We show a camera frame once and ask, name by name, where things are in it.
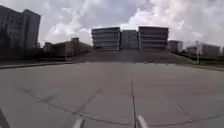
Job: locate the large stepped grey building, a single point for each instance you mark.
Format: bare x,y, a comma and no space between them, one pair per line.
130,38

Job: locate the low grey building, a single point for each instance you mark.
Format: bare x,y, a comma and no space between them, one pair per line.
65,48

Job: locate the grey concrete slab plaza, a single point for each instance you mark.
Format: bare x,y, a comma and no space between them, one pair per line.
106,86

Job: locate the wide grey stairway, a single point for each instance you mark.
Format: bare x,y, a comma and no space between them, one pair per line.
130,56

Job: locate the low pale building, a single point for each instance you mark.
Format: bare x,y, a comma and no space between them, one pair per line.
204,50

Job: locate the small grey building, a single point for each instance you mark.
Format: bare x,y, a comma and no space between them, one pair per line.
175,46

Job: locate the pole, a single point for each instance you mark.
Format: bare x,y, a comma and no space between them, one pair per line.
197,53

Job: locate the tall grey office building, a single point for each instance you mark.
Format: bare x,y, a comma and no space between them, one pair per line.
20,28

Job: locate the robot's own part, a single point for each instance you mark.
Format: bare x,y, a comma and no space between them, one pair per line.
78,123
142,122

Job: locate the row of dark bushes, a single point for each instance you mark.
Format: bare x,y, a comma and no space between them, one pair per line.
16,53

